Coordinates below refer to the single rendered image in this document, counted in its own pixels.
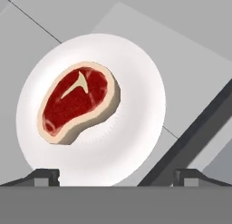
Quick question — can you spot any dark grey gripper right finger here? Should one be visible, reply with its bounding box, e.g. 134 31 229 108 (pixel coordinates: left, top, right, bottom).
173 168 232 188

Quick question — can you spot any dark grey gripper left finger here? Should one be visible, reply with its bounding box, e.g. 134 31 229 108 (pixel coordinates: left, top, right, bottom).
0 168 61 188

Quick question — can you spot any red raw steak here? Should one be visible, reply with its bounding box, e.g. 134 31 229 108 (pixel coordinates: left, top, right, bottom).
36 61 121 145

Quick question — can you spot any grey fridge shelf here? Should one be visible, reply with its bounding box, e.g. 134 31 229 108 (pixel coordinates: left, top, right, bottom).
0 0 232 188

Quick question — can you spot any white round plate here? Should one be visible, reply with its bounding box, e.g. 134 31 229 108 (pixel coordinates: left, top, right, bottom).
15 33 167 188

